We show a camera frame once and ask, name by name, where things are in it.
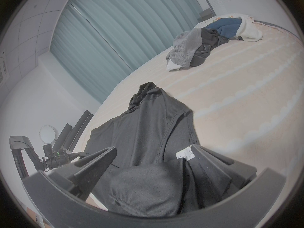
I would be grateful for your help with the white ceiling air conditioner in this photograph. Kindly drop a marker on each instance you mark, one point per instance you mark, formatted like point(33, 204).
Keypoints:
point(3, 68)

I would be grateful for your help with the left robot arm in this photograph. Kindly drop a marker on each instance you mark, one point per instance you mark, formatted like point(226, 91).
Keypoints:
point(21, 160)

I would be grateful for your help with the white printed pillow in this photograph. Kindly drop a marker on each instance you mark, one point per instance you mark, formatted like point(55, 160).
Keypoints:
point(213, 19)

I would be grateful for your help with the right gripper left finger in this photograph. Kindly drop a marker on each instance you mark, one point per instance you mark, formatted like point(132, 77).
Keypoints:
point(95, 172)

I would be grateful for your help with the grey bedside table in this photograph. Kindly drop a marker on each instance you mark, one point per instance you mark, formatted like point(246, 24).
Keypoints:
point(207, 14)

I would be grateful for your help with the pile of clothes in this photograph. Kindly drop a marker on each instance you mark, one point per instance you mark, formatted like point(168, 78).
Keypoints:
point(187, 49)

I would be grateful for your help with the round white mirror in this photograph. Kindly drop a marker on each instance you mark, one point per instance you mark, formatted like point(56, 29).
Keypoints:
point(48, 134)

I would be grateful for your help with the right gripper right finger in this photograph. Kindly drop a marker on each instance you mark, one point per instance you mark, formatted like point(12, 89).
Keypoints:
point(237, 172)

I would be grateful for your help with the black dressing table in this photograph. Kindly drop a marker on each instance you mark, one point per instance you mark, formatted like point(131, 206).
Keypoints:
point(64, 136)

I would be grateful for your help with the bed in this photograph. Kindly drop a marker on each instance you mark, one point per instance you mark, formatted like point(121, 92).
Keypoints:
point(249, 91)

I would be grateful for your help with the black T-shirt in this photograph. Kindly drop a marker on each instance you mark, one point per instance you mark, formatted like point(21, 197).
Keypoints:
point(147, 139)

